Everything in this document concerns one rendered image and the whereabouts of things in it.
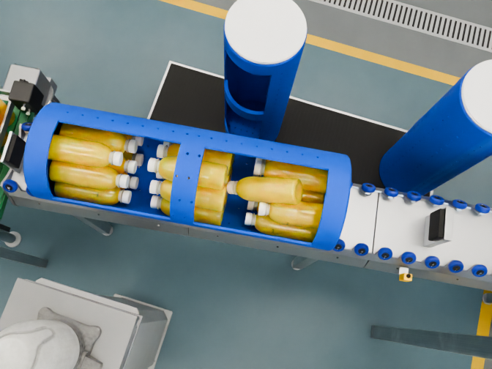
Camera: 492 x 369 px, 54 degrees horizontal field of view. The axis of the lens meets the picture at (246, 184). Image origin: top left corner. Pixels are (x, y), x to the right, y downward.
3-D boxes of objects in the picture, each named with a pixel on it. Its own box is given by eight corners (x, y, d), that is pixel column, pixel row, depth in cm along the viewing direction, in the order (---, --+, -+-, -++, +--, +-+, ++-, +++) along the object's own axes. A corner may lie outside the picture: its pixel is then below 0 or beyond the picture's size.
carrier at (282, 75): (234, 92, 251) (217, 141, 244) (239, -18, 167) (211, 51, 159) (286, 109, 250) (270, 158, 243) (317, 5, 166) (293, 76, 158)
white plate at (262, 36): (239, -20, 165) (239, -17, 167) (213, 48, 158) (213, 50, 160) (316, 4, 164) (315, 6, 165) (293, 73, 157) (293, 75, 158)
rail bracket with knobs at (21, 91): (39, 120, 164) (26, 107, 154) (17, 116, 164) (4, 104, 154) (47, 94, 167) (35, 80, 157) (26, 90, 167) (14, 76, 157)
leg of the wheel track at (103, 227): (111, 236, 245) (73, 211, 184) (100, 234, 245) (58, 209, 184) (114, 225, 246) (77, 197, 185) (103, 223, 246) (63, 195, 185)
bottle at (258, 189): (293, 181, 127) (227, 178, 137) (293, 208, 129) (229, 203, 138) (302, 175, 134) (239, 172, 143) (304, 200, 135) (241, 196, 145)
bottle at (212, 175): (224, 189, 138) (155, 178, 138) (228, 165, 137) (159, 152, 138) (222, 191, 130) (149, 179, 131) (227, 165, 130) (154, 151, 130)
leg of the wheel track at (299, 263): (302, 271, 244) (326, 258, 183) (290, 269, 244) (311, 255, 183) (303, 259, 245) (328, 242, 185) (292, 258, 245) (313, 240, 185)
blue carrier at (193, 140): (323, 252, 153) (343, 249, 125) (53, 203, 153) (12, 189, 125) (335, 165, 157) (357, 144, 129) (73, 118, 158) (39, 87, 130)
